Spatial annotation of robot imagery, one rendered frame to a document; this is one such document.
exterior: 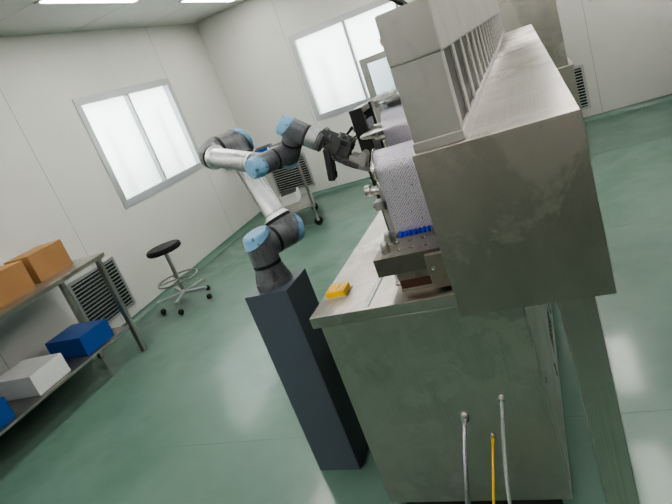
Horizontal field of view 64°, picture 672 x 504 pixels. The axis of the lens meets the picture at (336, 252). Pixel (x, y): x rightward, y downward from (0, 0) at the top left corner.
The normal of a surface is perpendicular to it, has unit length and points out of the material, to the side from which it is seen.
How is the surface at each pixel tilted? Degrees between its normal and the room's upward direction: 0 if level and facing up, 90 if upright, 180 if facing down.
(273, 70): 90
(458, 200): 90
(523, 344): 90
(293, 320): 90
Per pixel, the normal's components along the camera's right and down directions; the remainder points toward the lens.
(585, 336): -0.29, 0.40
